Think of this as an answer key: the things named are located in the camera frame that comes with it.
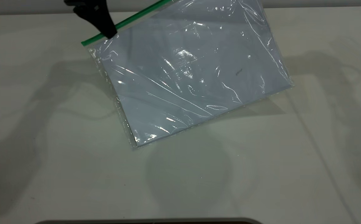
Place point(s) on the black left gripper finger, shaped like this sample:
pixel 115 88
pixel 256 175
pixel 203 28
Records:
pixel 71 2
pixel 98 17

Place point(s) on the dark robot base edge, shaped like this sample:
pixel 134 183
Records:
pixel 149 221

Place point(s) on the transparent zip bag green zipper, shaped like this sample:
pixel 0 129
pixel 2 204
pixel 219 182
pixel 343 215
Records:
pixel 199 77

